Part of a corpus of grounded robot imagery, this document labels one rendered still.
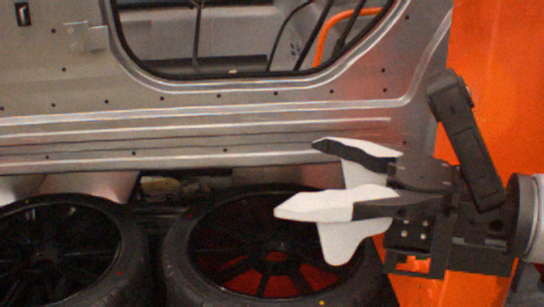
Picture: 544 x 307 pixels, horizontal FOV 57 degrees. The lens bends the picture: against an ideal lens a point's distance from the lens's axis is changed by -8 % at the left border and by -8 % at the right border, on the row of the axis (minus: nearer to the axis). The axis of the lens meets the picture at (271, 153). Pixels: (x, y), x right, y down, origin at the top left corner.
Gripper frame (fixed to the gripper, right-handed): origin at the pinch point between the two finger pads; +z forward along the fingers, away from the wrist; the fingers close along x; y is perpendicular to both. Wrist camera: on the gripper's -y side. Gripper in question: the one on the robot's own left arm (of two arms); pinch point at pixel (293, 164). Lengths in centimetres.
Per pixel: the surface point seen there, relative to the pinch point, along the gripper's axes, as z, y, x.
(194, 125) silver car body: 42, 25, 79
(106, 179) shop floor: 139, 99, 187
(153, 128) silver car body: 52, 26, 75
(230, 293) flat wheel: 28, 65, 67
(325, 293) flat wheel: 4, 64, 72
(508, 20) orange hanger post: -23.9, -10.1, 42.7
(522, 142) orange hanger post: -30, 11, 48
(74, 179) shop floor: 157, 99, 182
